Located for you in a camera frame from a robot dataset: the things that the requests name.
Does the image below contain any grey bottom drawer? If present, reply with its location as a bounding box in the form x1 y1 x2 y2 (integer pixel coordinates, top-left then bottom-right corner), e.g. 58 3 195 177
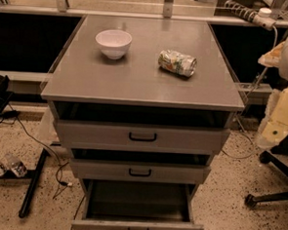
71 180 204 230

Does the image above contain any grey drawer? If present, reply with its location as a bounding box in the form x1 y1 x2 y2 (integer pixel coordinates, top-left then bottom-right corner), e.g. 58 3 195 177
71 180 204 230
70 159 210 184
55 120 230 155

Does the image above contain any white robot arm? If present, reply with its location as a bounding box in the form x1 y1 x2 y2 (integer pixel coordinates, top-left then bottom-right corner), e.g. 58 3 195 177
256 38 288 149

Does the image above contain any grey drawer cabinet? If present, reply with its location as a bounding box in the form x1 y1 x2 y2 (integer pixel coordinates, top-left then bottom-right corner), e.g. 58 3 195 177
33 11 251 205

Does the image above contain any grey middle drawer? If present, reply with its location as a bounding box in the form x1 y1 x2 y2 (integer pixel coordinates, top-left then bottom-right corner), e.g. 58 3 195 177
70 159 210 184

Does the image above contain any grey top drawer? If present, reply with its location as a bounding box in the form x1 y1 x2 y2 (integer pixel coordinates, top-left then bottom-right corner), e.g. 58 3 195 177
55 120 230 155

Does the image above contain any black office chair base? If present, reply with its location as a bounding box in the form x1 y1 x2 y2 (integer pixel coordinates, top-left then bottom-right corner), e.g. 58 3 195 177
244 135 288 210

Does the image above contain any white power strip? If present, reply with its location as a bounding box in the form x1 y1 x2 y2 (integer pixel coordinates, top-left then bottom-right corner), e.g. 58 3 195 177
225 0 276 31

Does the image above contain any crushed drink can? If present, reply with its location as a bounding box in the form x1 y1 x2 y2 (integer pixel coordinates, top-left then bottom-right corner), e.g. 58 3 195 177
158 50 197 78

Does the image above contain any white bowl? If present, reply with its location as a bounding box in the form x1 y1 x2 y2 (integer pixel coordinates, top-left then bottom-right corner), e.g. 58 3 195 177
95 29 132 59

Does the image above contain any black metal stand base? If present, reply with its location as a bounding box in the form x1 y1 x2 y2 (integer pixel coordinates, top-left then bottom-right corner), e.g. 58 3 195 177
0 149 50 219

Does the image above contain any right plastic water bottle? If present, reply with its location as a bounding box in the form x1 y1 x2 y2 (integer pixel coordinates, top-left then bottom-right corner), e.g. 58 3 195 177
5 153 27 178

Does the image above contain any white cable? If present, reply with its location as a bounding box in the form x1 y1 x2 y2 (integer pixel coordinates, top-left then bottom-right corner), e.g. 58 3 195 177
220 22 279 162

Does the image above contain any black floor cable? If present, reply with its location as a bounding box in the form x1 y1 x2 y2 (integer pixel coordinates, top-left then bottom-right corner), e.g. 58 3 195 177
0 101 79 202

